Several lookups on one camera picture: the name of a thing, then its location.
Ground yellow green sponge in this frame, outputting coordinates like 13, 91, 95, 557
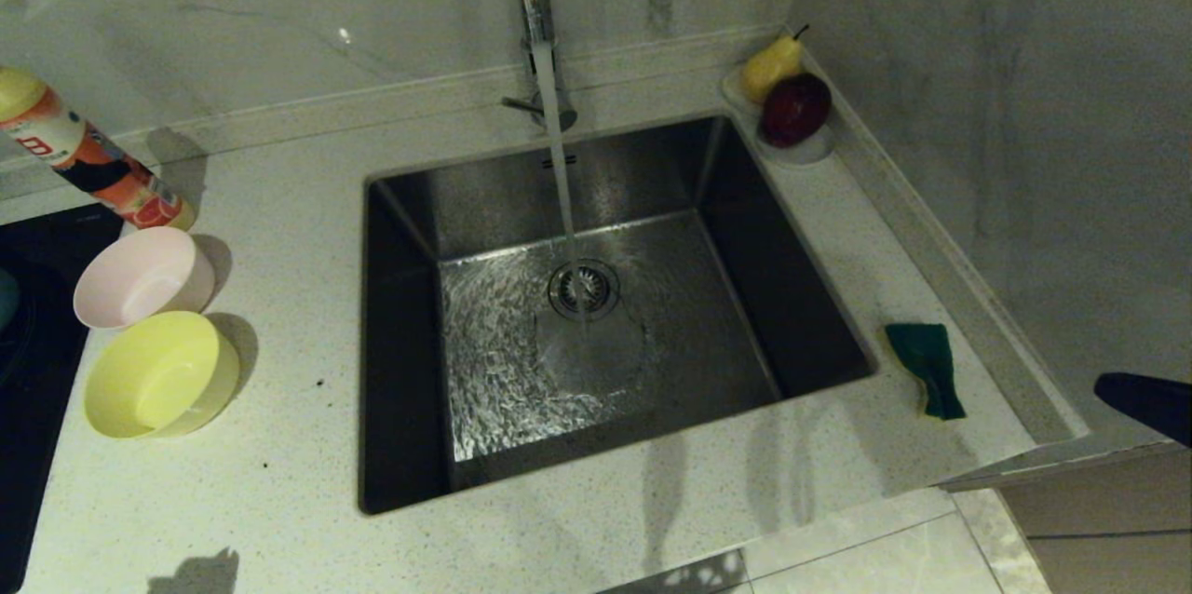
884, 323, 968, 422

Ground orange dish soap bottle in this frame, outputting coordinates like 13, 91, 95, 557
0, 66, 197, 232

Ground black induction cooktop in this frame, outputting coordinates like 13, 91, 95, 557
0, 203, 125, 594

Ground stainless steel sink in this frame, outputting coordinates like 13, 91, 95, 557
359, 115, 878, 516

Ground yellow plastic bowl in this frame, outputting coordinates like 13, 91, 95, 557
84, 311, 241, 439

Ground round metal drain strainer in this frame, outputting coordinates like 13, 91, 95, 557
548, 259, 621, 323

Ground small white dish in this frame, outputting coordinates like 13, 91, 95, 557
720, 63, 837, 167

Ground yellow pear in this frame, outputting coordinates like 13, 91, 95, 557
740, 24, 809, 105

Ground pink plastic bowl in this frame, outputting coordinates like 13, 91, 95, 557
73, 226, 217, 331

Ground dark red apple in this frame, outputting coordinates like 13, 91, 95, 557
760, 73, 833, 149

